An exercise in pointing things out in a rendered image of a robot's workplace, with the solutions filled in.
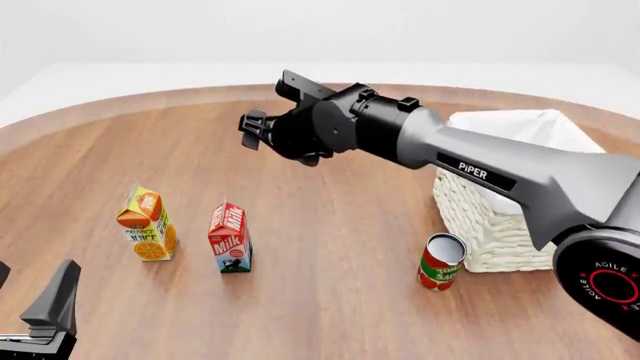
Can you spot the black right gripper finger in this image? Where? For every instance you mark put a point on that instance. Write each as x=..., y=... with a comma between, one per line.
x=311, y=159
x=252, y=125

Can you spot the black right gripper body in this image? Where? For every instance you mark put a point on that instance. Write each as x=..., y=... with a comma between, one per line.
x=292, y=131

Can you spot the white wicker basket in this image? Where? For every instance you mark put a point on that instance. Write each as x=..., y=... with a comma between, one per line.
x=495, y=240

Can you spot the red milk carton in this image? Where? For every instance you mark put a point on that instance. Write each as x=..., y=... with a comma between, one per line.
x=229, y=240

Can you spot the orange juice carton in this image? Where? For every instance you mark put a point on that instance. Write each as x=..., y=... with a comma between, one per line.
x=147, y=232

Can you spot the tomato sauce tin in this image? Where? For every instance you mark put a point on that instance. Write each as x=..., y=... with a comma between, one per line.
x=440, y=266

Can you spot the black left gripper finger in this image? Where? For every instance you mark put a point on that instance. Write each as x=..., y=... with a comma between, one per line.
x=55, y=300
x=3, y=273

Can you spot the white cloth basket liner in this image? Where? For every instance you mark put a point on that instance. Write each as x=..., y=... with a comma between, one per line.
x=520, y=125

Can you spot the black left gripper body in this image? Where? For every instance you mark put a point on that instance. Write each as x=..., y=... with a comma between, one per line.
x=35, y=347

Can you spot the grey and black right robot arm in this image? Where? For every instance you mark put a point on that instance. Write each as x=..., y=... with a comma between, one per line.
x=500, y=157

